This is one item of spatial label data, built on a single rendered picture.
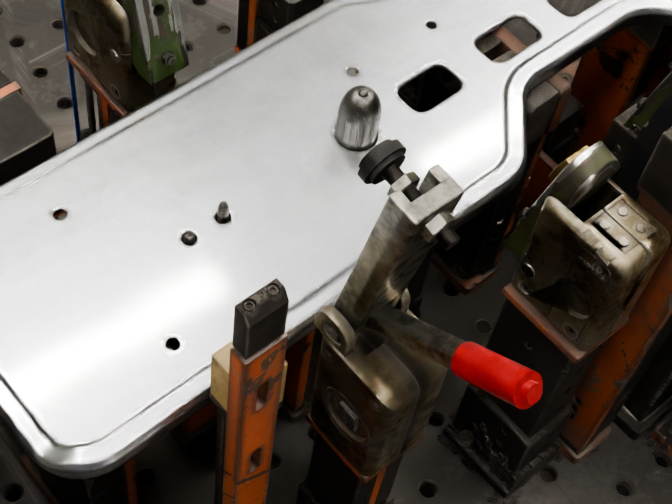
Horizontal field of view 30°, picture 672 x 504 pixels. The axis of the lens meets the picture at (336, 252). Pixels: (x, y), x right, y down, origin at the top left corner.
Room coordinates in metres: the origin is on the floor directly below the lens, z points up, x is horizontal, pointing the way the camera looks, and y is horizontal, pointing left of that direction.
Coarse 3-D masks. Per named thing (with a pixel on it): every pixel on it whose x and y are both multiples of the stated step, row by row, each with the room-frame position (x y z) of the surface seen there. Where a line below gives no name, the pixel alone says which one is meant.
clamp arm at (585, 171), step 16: (576, 160) 0.52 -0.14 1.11; (592, 160) 0.52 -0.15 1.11; (608, 160) 0.52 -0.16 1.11; (560, 176) 0.51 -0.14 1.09; (576, 176) 0.51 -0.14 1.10; (592, 176) 0.51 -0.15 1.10; (608, 176) 0.52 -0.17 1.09; (544, 192) 0.52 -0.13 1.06; (560, 192) 0.51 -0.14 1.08; (576, 192) 0.50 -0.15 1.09; (592, 192) 0.52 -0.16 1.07; (528, 208) 0.54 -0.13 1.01; (576, 208) 0.52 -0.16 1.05; (528, 224) 0.52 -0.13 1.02; (512, 240) 0.53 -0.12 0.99; (528, 240) 0.52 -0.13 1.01
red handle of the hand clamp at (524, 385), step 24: (384, 312) 0.39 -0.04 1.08; (384, 336) 0.38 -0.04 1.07; (408, 336) 0.37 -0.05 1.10; (432, 336) 0.37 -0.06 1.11; (432, 360) 0.36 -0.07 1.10; (456, 360) 0.35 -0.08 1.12; (480, 360) 0.34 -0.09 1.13; (504, 360) 0.34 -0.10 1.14; (480, 384) 0.33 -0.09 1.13; (504, 384) 0.32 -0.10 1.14; (528, 384) 0.32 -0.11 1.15
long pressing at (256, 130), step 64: (384, 0) 0.73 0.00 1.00; (448, 0) 0.74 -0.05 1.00; (512, 0) 0.76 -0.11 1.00; (640, 0) 0.78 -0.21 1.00; (256, 64) 0.64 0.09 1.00; (320, 64) 0.65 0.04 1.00; (384, 64) 0.66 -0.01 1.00; (448, 64) 0.68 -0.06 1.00; (512, 64) 0.69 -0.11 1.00; (128, 128) 0.56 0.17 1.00; (192, 128) 0.57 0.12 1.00; (256, 128) 0.58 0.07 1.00; (320, 128) 0.59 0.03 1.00; (384, 128) 0.60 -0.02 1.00; (448, 128) 0.61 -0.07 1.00; (512, 128) 0.62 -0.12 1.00; (0, 192) 0.48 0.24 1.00; (64, 192) 0.49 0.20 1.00; (128, 192) 0.50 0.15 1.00; (192, 192) 0.51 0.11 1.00; (256, 192) 0.52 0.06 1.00; (320, 192) 0.53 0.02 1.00; (384, 192) 0.54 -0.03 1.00; (0, 256) 0.43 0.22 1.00; (64, 256) 0.44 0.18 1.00; (128, 256) 0.45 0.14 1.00; (192, 256) 0.46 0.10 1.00; (256, 256) 0.47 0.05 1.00; (320, 256) 0.48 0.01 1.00; (0, 320) 0.38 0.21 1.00; (64, 320) 0.39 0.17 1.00; (128, 320) 0.40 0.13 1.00; (192, 320) 0.41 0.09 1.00; (0, 384) 0.34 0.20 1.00; (64, 384) 0.35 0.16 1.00; (128, 384) 0.35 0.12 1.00; (192, 384) 0.36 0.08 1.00; (64, 448) 0.30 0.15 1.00; (128, 448) 0.31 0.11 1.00
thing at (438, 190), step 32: (384, 160) 0.40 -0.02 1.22; (416, 192) 0.39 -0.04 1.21; (448, 192) 0.39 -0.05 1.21; (384, 224) 0.38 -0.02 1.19; (416, 224) 0.37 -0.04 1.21; (448, 224) 0.38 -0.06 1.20; (384, 256) 0.38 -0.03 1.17; (416, 256) 0.39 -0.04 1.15; (352, 288) 0.39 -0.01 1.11; (384, 288) 0.38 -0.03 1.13; (352, 320) 0.39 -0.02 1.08
